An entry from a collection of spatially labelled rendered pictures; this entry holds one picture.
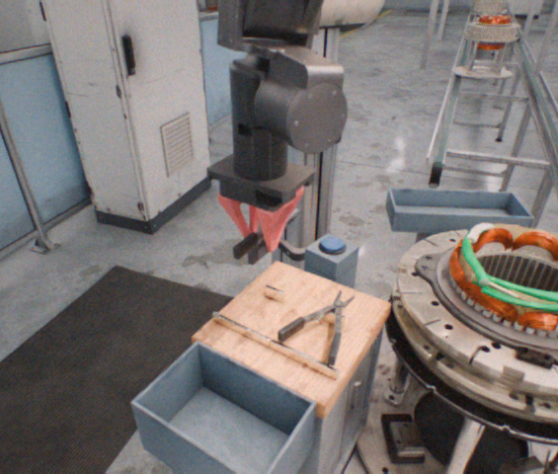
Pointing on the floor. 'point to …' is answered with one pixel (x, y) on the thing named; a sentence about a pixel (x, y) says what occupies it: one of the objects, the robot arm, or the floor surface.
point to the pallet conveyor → (557, 176)
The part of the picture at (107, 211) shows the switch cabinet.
